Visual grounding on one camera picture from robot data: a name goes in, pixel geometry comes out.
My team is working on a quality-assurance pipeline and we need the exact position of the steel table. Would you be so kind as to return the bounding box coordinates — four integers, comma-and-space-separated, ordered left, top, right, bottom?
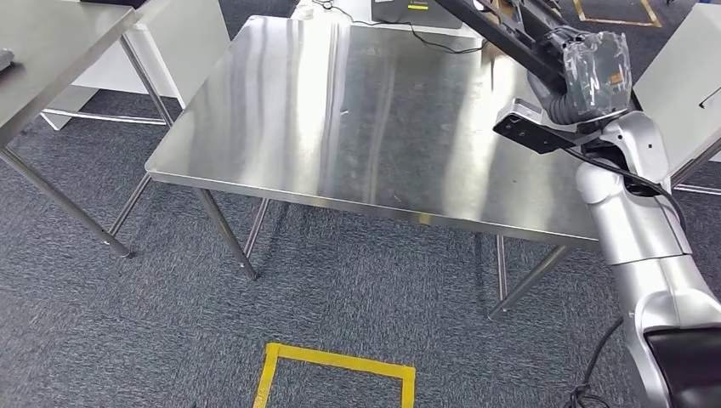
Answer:
633, 3, 721, 197
0, 0, 176, 260

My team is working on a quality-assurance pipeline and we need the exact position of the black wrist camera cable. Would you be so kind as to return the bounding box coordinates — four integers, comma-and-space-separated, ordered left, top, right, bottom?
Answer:
563, 147, 689, 235

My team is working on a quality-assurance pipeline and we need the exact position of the brown cardboard box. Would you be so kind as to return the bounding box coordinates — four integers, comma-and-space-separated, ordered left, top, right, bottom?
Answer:
480, 37, 511, 59

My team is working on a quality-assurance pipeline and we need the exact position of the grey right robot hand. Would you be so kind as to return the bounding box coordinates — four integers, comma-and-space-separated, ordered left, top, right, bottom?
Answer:
526, 25, 635, 126

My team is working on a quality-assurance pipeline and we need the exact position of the white desk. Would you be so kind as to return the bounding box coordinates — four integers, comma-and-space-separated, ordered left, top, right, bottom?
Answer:
290, 0, 485, 42

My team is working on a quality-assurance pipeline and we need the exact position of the white cabinet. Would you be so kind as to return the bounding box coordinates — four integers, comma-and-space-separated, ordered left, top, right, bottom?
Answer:
39, 0, 232, 132

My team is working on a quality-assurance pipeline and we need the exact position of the steel workbench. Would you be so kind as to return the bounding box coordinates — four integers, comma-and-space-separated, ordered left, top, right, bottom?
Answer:
145, 14, 601, 322

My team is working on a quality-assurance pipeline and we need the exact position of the long black plastic car part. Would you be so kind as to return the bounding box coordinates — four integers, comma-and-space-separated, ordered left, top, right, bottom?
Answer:
434, 0, 567, 94

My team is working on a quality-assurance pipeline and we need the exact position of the grey flat panel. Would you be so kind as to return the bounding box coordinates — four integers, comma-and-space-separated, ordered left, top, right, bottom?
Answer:
372, 0, 464, 31

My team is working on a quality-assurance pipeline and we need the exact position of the black dangling cable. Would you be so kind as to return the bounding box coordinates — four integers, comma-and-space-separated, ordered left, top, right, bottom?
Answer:
563, 318, 625, 408

